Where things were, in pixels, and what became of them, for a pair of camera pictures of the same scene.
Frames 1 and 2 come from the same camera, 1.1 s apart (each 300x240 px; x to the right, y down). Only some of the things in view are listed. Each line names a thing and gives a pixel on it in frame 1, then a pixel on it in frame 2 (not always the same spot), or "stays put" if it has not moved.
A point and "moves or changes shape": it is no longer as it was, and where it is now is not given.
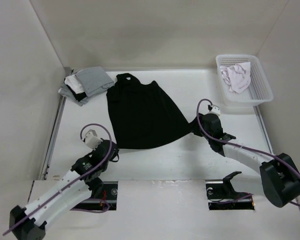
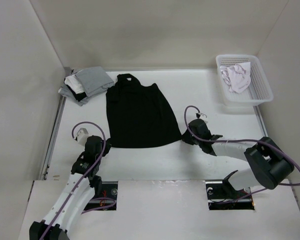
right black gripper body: (199, 130) to (189, 138)
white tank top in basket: (238, 76) stays put
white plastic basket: (260, 91) stays put
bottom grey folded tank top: (64, 90) stays put
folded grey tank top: (93, 80) stays put
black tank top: (142, 116) moves or changes shape
